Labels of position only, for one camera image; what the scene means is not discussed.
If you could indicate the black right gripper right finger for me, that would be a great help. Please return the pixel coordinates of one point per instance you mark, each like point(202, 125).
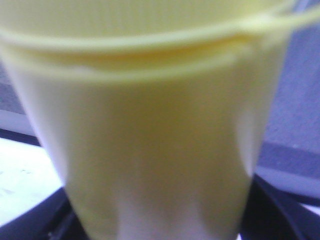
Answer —
point(273, 214)

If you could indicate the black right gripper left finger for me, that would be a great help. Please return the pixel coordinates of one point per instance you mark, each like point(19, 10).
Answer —
point(52, 219)

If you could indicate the yellow squeeze bottle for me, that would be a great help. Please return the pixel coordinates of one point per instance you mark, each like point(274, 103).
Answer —
point(113, 207)

